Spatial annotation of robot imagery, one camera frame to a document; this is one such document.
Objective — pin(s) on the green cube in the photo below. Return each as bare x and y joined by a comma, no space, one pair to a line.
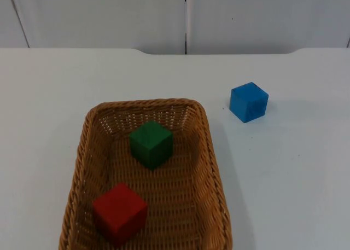
151,144

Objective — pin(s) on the red cube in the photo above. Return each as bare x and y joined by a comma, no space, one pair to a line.
119,214

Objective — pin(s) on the blue cube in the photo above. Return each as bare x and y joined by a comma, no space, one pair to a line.
248,102

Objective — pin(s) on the pale brown wicker basket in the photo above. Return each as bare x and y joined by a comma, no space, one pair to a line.
180,200

